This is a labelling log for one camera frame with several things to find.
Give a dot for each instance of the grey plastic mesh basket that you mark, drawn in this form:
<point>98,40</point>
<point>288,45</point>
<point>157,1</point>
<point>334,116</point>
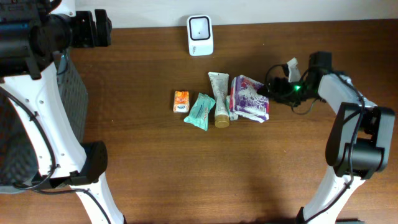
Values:
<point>61,102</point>

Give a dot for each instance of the small green tissue packet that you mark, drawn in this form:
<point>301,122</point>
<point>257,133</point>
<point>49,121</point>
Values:
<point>232,115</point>

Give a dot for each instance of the white barcode scanner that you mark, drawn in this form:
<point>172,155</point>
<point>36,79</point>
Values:
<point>200,35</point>

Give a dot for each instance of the orange white packet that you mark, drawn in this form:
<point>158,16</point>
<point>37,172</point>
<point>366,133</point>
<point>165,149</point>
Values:
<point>181,102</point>

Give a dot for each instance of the pink floral pad package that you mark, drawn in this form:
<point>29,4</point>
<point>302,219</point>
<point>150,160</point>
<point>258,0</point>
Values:
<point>246,102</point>

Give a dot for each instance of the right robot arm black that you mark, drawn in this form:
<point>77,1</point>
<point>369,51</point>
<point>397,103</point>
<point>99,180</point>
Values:
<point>360,139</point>

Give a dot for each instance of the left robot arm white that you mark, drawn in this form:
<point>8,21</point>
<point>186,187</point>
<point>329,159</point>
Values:
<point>34,36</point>

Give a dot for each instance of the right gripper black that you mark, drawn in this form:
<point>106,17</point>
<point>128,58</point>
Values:
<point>275,82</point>

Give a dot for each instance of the white tube gold cap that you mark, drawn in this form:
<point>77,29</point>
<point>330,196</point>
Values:
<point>219,83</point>

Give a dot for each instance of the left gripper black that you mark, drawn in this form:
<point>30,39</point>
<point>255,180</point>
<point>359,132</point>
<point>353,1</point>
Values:
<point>89,38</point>

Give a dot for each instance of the teal wipes packet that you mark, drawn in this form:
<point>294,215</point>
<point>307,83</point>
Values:
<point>199,113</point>

